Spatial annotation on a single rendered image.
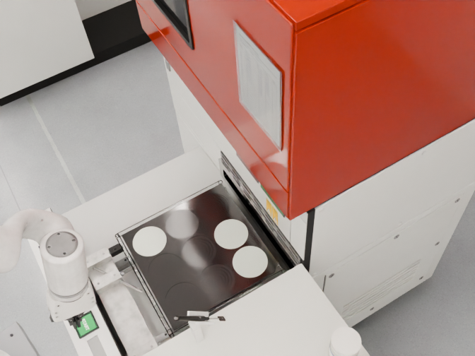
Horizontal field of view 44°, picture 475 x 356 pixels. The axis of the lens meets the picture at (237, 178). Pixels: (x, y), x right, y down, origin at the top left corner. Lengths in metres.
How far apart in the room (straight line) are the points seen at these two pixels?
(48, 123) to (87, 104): 0.24
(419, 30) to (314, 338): 0.80
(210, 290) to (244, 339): 0.20
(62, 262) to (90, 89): 2.38
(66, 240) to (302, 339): 0.66
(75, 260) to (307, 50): 0.60
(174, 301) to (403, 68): 0.89
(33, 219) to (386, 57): 0.75
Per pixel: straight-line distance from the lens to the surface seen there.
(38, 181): 3.17
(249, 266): 1.70
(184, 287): 1.69
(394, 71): 1.20
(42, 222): 1.26
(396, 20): 1.10
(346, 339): 1.45
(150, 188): 1.97
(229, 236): 1.75
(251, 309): 1.57
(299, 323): 1.56
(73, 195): 3.06
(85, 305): 1.39
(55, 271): 1.22
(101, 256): 1.77
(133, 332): 1.68
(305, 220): 1.44
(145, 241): 1.77
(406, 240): 2.04
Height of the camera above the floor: 2.42
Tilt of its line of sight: 55 degrees down
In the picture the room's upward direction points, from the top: 6 degrees counter-clockwise
